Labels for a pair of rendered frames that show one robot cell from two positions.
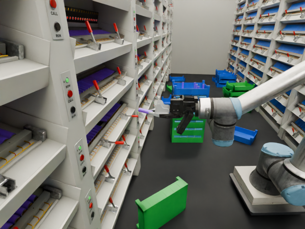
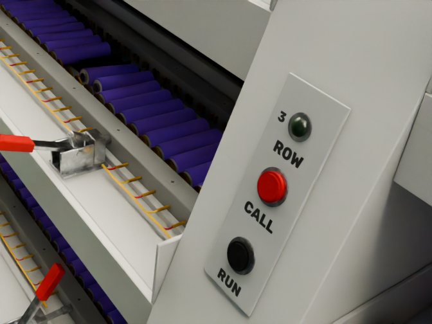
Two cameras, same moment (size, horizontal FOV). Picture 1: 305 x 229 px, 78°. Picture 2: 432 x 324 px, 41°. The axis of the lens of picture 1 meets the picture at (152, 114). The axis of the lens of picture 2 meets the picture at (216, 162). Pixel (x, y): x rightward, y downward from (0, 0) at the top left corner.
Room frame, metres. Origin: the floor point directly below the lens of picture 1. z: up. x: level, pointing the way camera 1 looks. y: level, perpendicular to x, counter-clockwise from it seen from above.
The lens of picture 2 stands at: (1.26, -0.15, 0.76)
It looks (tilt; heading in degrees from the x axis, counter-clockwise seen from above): 21 degrees down; 123
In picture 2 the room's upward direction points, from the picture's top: 22 degrees clockwise
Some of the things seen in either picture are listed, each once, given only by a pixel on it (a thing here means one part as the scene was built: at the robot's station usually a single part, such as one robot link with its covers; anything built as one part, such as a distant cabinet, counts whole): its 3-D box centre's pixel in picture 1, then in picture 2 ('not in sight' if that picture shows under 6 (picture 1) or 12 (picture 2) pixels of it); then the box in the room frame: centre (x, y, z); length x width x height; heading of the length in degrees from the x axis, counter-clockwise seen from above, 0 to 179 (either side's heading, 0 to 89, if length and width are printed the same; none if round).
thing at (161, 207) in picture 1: (162, 205); not in sight; (0.75, -0.06, 0.10); 0.30 x 0.08 x 0.20; 126
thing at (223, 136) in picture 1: (222, 131); not in sight; (0.74, -0.31, 0.58); 0.12 x 0.09 x 0.12; 177
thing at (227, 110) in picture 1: (224, 109); not in sight; (0.73, -0.30, 0.69); 0.12 x 0.09 x 0.10; 82
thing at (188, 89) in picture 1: (189, 87); not in sight; (1.64, -0.33, 0.52); 0.30 x 0.20 x 0.08; 89
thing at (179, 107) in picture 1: (183, 107); not in sight; (0.76, -0.13, 0.69); 0.12 x 0.08 x 0.09; 82
